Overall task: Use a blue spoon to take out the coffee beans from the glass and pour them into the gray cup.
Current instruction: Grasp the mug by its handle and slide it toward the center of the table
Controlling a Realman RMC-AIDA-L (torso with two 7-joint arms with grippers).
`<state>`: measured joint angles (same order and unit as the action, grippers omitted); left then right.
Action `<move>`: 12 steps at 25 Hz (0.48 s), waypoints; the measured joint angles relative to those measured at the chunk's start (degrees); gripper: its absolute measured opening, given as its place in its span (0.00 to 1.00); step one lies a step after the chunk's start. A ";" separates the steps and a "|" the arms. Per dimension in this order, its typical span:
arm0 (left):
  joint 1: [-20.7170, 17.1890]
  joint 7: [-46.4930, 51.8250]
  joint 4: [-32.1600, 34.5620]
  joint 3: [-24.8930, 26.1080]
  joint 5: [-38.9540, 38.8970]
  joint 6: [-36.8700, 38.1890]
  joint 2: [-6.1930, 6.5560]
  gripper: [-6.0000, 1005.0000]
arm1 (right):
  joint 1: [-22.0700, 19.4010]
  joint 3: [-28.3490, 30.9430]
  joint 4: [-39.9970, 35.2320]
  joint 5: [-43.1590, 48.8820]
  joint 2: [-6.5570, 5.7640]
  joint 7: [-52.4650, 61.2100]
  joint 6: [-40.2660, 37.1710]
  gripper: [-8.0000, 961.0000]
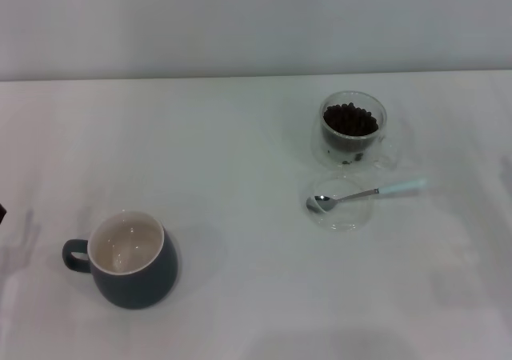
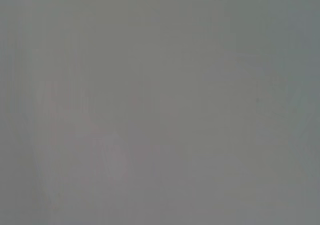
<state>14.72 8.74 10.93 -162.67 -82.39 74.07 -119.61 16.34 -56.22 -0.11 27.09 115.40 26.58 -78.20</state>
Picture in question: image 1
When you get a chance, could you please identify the dark blue-grey ceramic mug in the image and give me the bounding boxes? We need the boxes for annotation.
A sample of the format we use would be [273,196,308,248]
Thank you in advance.
[62,210,180,310]

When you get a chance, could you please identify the steel spoon with blue handle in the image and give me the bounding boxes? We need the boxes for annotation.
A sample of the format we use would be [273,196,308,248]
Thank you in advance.
[306,178,428,214]

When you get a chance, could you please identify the double-walled glass cup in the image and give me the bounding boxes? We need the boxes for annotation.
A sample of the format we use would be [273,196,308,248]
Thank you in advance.
[310,90,401,172]

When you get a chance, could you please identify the coffee beans in glass cup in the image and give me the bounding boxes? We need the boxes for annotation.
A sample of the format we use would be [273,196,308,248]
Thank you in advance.
[322,102,379,137]

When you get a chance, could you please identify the clear glass dish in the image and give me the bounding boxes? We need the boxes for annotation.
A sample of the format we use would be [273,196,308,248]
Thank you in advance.
[300,174,374,233]

